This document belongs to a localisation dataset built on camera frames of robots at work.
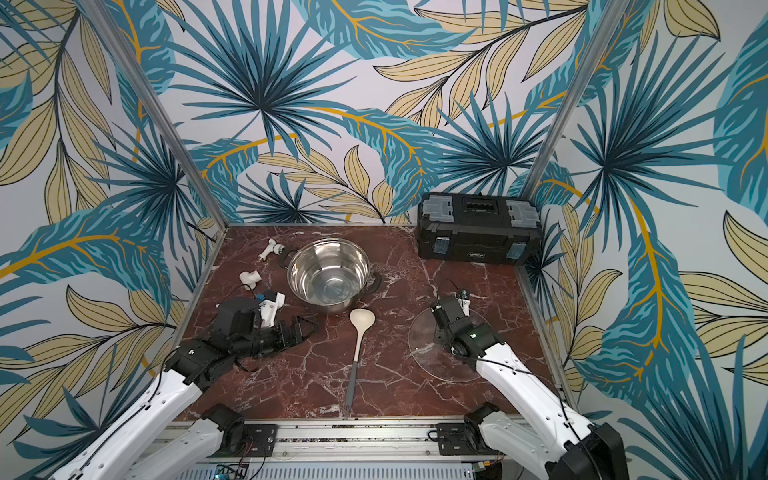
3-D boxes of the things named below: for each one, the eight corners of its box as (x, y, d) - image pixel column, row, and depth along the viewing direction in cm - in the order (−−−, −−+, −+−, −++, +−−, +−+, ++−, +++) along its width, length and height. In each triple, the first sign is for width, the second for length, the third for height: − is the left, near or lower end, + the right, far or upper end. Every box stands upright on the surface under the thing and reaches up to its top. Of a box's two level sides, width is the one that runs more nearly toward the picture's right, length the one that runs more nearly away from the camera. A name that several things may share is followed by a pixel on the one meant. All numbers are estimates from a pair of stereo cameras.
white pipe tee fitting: (239, 290, 103) (235, 285, 100) (244, 275, 106) (241, 270, 104) (257, 290, 103) (254, 285, 100) (262, 276, 106) (259, 270, 104)
